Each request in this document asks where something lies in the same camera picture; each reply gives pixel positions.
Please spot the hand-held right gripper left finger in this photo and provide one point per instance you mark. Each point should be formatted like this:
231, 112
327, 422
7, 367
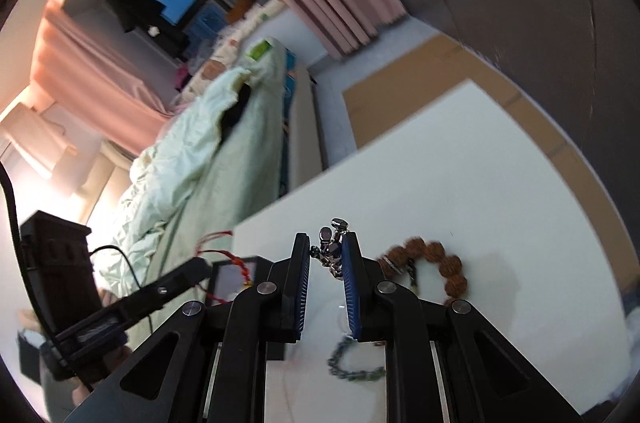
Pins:
300, 290

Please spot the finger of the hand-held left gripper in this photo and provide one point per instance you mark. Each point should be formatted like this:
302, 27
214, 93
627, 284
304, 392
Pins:
170, 284

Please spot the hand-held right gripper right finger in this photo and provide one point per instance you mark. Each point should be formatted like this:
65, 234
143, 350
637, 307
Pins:
352, 290

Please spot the silver metal jewelry piece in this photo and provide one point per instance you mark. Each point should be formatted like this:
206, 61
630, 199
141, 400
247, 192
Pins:
327, 248

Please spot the black jewelry box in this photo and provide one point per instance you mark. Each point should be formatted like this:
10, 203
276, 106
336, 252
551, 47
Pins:
227, 280

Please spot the white air conditioner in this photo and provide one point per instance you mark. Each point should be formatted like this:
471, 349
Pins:
30, 138

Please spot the blue patterned mattress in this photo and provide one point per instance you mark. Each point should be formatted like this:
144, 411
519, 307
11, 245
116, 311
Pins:
285, 153

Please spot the pale green duvet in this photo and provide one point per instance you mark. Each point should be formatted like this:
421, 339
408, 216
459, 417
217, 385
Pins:
180, 143

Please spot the green bed sheet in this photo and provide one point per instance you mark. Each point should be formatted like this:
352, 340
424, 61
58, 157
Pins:
250, 143

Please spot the white bed base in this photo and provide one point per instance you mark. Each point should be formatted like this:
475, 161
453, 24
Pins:
305, 128

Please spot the black cloth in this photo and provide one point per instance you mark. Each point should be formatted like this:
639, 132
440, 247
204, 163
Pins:
237, 108

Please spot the brown cardboard sheet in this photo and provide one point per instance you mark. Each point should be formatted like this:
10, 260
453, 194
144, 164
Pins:
400, 93

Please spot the pink clothes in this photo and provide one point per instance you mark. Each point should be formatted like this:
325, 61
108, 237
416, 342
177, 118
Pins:
180, 78

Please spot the floral bedding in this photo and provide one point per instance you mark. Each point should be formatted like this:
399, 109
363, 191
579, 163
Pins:
225, 48

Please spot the green packet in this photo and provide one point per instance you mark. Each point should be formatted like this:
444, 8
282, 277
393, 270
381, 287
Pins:
260, 49

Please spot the blue storage box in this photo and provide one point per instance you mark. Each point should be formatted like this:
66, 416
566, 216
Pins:
210, 15

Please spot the brown plush toy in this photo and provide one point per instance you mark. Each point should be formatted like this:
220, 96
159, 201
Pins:
240, 3

